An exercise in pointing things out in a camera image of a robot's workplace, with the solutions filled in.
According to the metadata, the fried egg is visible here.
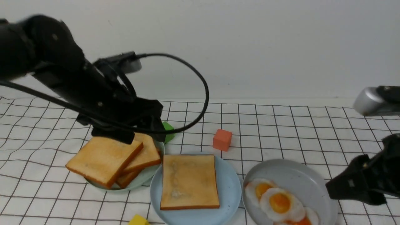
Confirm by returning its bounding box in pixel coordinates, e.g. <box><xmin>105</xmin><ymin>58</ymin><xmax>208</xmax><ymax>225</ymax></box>
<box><xmin>244</xmin><ymin>178</ymin><xmax>278</xmax><ymax>208</ymax></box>
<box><xmin>274</xmin><ymin>207</ymin><xmax>320</xmax><ymax>225</ymax></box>
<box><xmin>259</xmin><ymin>188</ymin><xmax>306</xmax><ymax>223</ymax></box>

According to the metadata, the green cube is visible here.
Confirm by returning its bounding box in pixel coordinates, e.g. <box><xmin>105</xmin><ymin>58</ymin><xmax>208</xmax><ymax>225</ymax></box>
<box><xmin>162</xmin><ymin>122</ymin><xmax>175</xmax><ymax>144</ymax></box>

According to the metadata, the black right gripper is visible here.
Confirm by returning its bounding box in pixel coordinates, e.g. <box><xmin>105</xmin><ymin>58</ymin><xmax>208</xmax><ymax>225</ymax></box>
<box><xmin>325</xmin><ymin>134</ymin><xmax>400</xmax><ymax>206</ymax></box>

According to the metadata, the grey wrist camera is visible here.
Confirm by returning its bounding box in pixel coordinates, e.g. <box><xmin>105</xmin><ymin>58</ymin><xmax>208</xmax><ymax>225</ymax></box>
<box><xmin>98</xmin><ymin>51</ymin><xmax>142</xmax><ymax>74</ymax></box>
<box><xmin>353</xmin><ymin>86</ymin><xmax>400</xmax><ymax>117</ymax></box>

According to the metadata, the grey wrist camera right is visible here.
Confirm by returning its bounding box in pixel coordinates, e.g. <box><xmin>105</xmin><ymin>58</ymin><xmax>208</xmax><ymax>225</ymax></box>
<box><xmin>353</xmin><ymin>86</ymin><xmax>400</xmax><ymax>117</ymax></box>

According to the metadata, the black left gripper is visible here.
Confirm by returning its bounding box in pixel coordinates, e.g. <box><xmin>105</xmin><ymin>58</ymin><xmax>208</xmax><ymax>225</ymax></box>
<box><xmin>76</xmin><ymin>60</ymin><xmax>166</xmax><ymax>144</ymax></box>

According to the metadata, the yellow cube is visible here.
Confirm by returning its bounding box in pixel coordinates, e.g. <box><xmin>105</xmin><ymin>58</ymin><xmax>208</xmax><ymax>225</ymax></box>
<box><xmin>127</xmin><ymin>214</ymin><xmax>150</xmax><ymax>225</ymax></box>

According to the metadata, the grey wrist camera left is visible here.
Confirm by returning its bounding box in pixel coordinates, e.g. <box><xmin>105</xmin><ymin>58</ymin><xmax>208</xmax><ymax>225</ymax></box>
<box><xmin>98</xmin><ymin>51</ymin><xmax>142</xmax><ymax>74</ymax></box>

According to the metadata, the orange cube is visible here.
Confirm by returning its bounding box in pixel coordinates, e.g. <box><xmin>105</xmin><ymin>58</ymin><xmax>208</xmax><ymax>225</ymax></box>
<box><xmin>212</xmin><ymin>129</ymin><xmax>233</xmax><ymax>152</ymax></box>

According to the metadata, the grey plate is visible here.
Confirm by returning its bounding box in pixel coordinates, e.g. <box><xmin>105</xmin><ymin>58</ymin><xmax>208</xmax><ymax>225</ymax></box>
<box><xmin>242</xmin><ymin>159</ymin><xmax>338</xmax><ymax>225</ymax></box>

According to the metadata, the pale green plate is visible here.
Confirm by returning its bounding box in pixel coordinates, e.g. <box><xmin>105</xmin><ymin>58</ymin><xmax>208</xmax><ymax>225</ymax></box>
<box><xmin>85</xmin><ymin>141</ymin><xmax>165</xmax><ymax>193</ymax></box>

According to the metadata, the black camera cable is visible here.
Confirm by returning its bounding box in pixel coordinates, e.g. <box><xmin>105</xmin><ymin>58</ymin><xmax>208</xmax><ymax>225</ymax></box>
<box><xmin>0</xmin><ymin>53</ymin><xmax>210</xmax><ymax>135</ymax></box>

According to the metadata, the toast slice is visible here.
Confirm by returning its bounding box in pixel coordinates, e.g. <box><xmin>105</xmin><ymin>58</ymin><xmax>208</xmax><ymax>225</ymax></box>
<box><xmin>121</xmin><ymin>133</ymin><xmax>161</xmax><ymax>175</ymax></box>
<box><xmin>65</xmin><ymin>137</ymin><xmax>144</xmax><ymax>188</ymax></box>
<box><xmin>160</xmin><ymin>155</ymin><xmax>220</xmax><ymax>210</ymax></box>
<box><xmin>115</xmin><ymin>147</ymin><xmax>162</xmax><ymax>189</ymax></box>

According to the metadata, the light blue plate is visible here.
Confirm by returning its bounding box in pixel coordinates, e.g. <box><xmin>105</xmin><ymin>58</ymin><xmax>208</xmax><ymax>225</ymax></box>
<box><xmin>150</xmin><ymin>152</ymin><xmax>242</xmax><ymax>225</ymax></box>

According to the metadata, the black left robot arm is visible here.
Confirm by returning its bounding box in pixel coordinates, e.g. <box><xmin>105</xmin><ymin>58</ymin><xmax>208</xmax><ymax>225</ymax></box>
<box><xmin>1</xmin><ymin>15</ymin><xmax>165</xmax><ymax>143</ymax></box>

